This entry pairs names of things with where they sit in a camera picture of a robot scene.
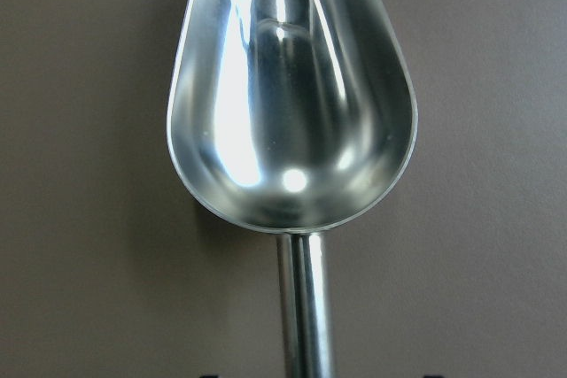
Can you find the metal ice scoop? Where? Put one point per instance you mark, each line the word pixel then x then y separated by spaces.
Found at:
pixel 291 117

